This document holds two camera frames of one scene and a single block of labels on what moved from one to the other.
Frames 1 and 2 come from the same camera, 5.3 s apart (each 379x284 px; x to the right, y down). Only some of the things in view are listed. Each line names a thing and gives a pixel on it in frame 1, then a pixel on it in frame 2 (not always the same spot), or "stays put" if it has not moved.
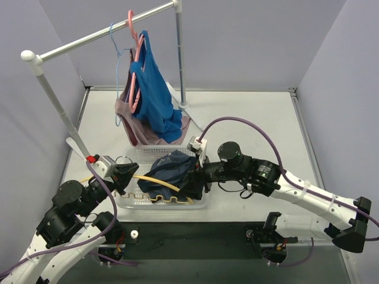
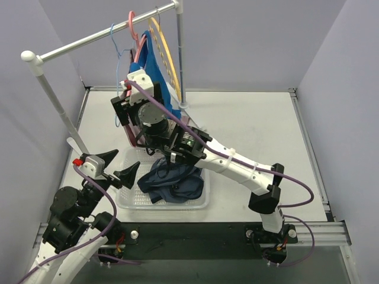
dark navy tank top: [178, 170] stays put
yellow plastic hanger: [189, 200] to [167, 54]
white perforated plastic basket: [135, 199] stays put
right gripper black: [204, 176] to [120, 106]
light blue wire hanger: [119, 53] stays put
